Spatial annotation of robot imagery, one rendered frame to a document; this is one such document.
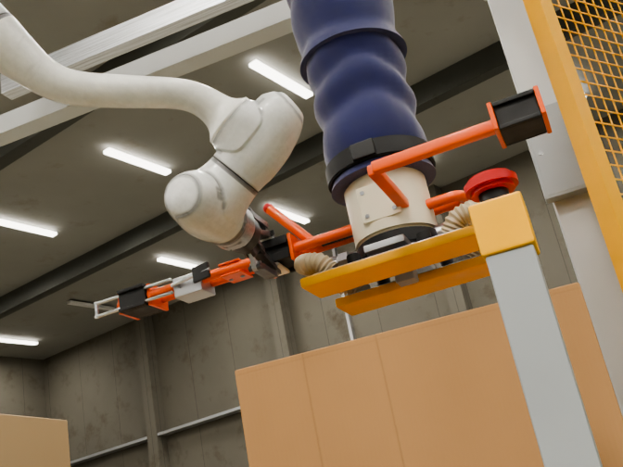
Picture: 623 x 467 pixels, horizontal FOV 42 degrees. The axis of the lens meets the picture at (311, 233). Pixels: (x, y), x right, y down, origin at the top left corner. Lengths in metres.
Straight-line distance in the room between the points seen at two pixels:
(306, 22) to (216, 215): 0.59
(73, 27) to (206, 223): 8.07
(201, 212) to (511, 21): 1.74
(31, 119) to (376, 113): 3.37
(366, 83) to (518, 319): 0.80
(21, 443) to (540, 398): 0.62
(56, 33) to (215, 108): 8.08
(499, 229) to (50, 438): 0.62
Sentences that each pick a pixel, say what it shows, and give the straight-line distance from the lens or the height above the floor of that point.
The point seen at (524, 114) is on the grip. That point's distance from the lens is 1.33.
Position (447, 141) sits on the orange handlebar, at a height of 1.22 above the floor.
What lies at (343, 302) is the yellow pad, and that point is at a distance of 1.68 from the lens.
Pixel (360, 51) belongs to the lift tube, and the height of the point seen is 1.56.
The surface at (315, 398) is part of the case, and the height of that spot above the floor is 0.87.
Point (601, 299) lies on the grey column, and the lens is 2.50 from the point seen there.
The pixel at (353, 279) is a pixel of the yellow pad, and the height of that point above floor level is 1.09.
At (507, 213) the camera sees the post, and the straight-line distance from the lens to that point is 1.02.
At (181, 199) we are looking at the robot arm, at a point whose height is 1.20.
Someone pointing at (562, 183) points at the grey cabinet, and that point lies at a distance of 2.54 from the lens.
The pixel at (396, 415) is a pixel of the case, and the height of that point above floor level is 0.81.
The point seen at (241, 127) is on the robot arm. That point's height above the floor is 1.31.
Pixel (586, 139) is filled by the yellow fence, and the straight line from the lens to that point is 2.05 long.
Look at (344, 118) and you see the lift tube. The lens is 1.64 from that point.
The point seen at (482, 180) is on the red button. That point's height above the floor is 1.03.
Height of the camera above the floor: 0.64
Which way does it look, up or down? 21 degrees up
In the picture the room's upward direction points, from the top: 11 degrees counter-clockwise
